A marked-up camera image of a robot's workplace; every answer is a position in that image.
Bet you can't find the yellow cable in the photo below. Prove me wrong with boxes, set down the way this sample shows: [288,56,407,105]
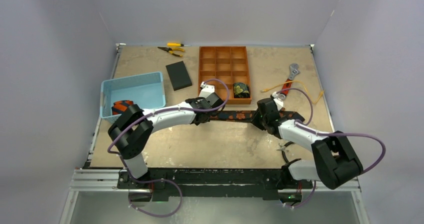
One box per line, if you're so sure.
[260,80,327,105]

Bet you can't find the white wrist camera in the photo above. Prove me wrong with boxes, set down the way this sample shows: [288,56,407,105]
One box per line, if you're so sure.
[270,91,284,111]
[198,81,215,99]

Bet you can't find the purple cable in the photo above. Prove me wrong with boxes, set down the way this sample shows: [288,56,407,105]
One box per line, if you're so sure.
[106,78,231,218]
[276,87,387,210]

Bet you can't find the black foam block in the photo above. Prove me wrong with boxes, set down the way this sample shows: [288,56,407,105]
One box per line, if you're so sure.
[165,61,193,91]

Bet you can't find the orange navy striped tie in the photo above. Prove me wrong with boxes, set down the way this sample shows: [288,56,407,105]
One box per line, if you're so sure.
[111,100,134,115]

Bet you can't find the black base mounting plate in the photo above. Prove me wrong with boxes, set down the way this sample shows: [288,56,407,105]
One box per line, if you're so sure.
[117,167,313,202]

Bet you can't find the red handled adjustable wrench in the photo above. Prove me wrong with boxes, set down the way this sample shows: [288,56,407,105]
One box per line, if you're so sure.
[279,63,300,100]

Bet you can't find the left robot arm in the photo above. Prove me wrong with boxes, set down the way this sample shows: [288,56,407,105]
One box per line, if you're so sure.
[107,92,226,189]

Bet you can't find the rolled yellow floral tie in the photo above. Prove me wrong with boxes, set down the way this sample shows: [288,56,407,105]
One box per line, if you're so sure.
[232,82,251,99]

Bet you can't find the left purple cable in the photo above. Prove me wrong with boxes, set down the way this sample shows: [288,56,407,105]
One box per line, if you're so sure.
[106,78,231,218]

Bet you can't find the light blue plastic basket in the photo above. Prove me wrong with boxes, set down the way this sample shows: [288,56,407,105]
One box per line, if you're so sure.
[99,71,166,123]

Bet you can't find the yellow handled screwdriver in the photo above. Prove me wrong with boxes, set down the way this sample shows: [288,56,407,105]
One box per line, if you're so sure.
[166,42,191,47]

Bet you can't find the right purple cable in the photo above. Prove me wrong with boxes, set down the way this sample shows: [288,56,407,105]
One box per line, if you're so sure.
[276,87,387,210]

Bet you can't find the dark orange floral tie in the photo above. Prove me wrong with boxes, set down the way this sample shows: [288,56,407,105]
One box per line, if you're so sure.
[210,108,305,124]

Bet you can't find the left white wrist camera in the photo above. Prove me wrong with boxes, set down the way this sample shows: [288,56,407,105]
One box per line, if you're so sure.
[198,81,215,99]

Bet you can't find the black handled pliers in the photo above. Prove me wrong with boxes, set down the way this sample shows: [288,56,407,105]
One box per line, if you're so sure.
[277,141,295,164]

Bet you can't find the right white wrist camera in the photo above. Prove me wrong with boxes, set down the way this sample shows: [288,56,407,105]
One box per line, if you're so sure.
[270,91,284,111]

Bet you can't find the orange wooden compartment tray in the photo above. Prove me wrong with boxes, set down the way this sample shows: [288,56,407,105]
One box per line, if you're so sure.
[198,46,252,105]

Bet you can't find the yellow handled pliers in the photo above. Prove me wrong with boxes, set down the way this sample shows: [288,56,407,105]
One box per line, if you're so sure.
[157,46,186,58]

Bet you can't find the aluminium frame rail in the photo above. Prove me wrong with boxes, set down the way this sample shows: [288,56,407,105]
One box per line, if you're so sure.
[69,169,361,193]

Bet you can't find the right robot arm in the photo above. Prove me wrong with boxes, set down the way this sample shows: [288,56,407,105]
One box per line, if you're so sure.
[251,98,364,190]

